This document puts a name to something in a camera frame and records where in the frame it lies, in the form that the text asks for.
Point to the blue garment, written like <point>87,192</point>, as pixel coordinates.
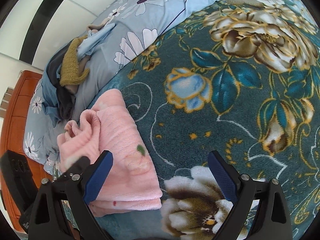
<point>49,80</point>

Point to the blue daisy print duvet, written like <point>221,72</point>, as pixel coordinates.
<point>138,24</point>

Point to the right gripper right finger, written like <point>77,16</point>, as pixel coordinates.
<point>272,218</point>

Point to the dark grey garment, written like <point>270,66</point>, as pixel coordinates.
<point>65,100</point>

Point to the mustard knit garment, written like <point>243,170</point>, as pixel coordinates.
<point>73,70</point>

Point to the wooden orange headboard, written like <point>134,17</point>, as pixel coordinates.
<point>12,134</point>

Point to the pink fleece pajama garment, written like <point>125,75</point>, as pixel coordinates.
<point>132,184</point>

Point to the white black stripe wardrobe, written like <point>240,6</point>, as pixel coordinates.
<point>35,29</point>

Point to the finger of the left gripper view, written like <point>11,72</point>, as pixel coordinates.
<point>76,169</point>

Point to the teal floral plush blanket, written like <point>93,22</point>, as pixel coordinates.
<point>240,77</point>

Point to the light blue small cloth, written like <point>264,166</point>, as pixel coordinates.
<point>96,34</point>

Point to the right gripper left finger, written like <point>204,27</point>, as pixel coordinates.
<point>79,193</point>

